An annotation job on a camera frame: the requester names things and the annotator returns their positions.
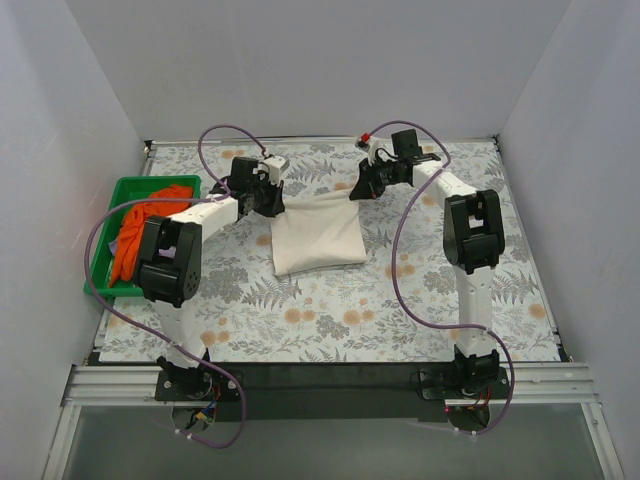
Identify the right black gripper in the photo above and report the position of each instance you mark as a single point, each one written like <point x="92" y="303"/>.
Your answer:
<point x="366" y="180"/>

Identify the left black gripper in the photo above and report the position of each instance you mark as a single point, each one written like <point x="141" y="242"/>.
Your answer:
<point x="272" y="198"/>

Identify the cream white t shirt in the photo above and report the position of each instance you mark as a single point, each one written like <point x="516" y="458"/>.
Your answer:
<point x="315" y="233"/>

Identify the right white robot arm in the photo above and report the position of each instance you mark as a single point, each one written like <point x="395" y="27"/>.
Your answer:
<point x="473" y="241"/>

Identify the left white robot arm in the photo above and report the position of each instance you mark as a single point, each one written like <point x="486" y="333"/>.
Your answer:
<point x="169" y="261"/>

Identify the floral patterned table mat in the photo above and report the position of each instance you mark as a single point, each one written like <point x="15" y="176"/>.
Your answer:
<point x="245" y="313"/>

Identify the green plastic tray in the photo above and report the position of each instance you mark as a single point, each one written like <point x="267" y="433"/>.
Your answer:
<point x="129" y="189"/>

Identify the orange t shirt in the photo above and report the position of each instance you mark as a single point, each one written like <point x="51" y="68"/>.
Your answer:
<point x="130" y="234"/>

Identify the purple t shirt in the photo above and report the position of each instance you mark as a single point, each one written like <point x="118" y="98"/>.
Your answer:
<point x="113" y="247"/>

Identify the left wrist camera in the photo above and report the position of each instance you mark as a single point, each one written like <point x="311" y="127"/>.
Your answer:
<point x="274" y="167"/>

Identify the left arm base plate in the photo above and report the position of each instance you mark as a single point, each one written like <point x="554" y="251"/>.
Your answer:
<point x="199" y="388"/>

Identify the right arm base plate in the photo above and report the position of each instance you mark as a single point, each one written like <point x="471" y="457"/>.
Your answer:
<point x="439" y="385"/>

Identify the aluminium frame rail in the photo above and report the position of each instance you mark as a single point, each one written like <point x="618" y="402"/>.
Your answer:
<point x="334" y="421"/>

